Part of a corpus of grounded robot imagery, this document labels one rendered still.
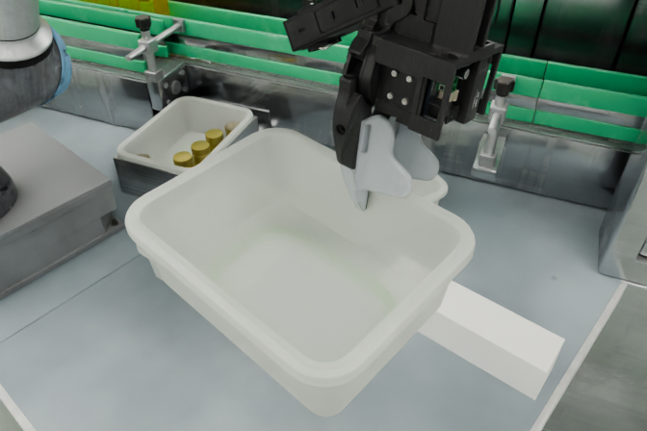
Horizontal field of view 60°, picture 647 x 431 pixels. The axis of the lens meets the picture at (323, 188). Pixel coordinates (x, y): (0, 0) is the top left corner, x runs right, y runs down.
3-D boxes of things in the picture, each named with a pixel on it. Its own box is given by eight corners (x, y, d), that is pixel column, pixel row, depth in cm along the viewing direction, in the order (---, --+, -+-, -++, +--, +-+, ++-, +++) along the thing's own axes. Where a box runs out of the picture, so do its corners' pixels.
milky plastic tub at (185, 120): (261, 146, 114) (258, 110, 108) (202, 215, 97) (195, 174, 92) (188, 129, 119) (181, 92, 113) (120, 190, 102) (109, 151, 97)
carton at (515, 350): (534, 400, 70) (547, 372, 67) (375, 307, 82) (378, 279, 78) (553, 367, 74) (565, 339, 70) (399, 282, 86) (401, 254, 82)
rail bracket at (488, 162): (502, 166, 103) (530, 52, 89) (486, 222, 91) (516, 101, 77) (476, 161, 105) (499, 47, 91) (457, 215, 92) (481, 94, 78)
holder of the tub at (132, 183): (271, 135, 118) (270, 103, 113) (202, 215, 98) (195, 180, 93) (201, 119, 123) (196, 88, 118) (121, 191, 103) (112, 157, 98)
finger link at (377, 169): (389, 248, 42) (415, 139, 37) (328, 215, 45) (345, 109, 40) (410, 233, 44) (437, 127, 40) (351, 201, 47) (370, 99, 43)
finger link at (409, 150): (414, 230, 45) (438, 126, 40) (355, 199, 48) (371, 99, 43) (433, 215, 47) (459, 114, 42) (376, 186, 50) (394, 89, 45)
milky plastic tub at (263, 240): (329, 470, 36) (328, 398, 30) (134, 288, 48) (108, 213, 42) (473, 308, 46) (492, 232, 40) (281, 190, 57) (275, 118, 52)
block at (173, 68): (193, 91, 119) (187, 62, 115) (167, 113, 112) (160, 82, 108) (178, 88, 120) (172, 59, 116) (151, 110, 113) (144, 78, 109)
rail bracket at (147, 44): (192, 58, 116) (182, -3, 108) (142, 94, 104) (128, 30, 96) (179, 55, 117) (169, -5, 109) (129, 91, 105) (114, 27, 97)
